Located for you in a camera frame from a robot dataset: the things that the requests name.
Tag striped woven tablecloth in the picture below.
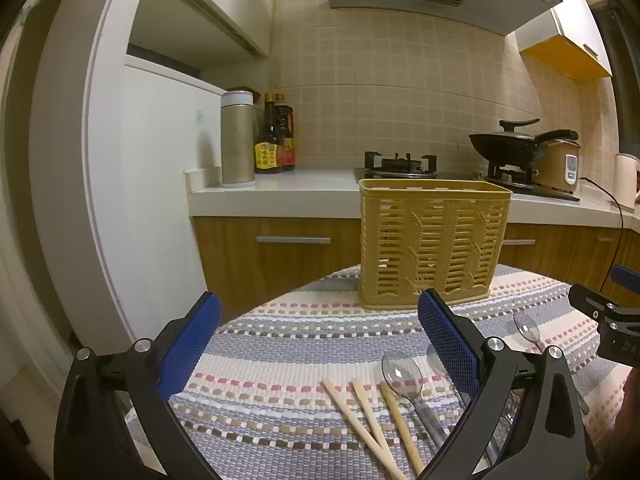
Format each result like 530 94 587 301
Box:
122 262 632 480

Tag wooden chopstick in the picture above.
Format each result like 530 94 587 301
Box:
379 382 427 477
321 378 401 480
351 379 390 455

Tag yellow plastic utensil basket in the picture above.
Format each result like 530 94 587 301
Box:
358 178 513 311

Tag black gas stove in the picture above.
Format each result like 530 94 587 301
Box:
354 151 582 203

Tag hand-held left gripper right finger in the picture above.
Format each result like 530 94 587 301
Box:
417 287 601 480

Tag black wok with lid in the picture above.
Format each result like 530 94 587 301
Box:
468 119 581 172

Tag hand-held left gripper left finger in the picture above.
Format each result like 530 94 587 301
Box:
54 290 223 480

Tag red label sauce bottle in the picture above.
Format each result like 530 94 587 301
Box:
276 94 297 172

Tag black power cable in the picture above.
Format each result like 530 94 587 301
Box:
579 176 626 292

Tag beige thermos bottle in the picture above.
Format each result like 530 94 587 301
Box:
220 90 257 189

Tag yellow label sauce bottle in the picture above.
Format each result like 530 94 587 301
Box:
254 92 283 175

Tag beige rice cooker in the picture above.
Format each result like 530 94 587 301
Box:
532 136 582 196

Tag white electric kettle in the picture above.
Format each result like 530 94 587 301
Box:
614 153 640 212

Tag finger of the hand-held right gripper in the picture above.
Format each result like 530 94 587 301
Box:
568 283 640 322
610 265 640 293

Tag white yellow wall cabinet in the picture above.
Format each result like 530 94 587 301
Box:
515 7 614 85

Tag clear plastic spoon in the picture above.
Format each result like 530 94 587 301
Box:
426 344 453 386
513 310 547 357
381 351 453 453

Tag dark window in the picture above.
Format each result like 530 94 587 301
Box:
592 0 640 157

